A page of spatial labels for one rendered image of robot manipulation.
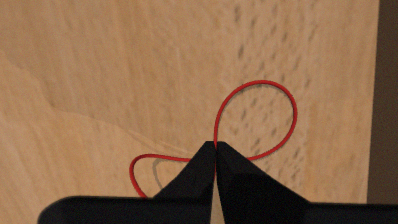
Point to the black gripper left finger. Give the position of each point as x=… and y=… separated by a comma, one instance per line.
x=187, y=199

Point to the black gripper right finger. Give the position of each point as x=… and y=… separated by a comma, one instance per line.
x=248, y=195

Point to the red rubber band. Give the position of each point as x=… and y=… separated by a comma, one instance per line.
x=131, y=169

